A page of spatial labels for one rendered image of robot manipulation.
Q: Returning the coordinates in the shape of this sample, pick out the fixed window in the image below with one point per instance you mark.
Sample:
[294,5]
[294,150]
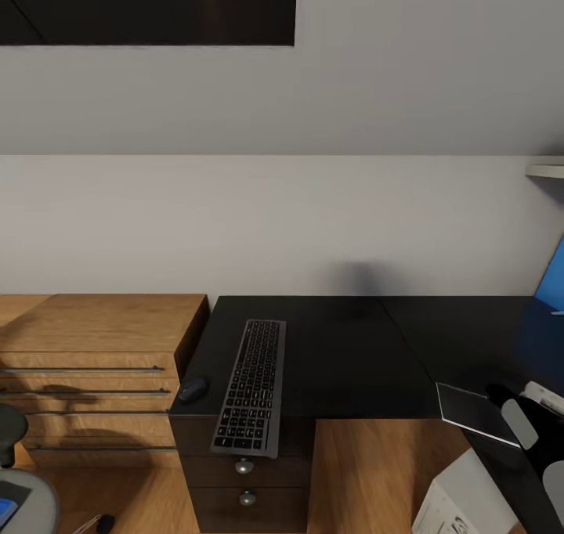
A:
[147,22]

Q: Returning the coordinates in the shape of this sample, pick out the keyboard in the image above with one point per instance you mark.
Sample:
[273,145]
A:
[249,421]

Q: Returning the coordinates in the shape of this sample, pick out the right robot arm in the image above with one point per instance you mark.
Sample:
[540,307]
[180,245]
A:
[539,434]

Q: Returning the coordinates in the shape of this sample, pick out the mouse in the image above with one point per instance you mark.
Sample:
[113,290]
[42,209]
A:
[193,388]

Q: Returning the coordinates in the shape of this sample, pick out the swivel chair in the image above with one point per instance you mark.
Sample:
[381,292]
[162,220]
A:
[38,509]

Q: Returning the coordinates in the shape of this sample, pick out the desk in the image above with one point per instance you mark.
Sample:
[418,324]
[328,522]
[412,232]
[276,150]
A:
[380,357]

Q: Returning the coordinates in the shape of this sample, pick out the notebook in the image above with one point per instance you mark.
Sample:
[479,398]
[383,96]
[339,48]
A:
[474,412]

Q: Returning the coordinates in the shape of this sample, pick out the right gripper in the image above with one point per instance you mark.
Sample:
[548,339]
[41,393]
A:
[499,394]

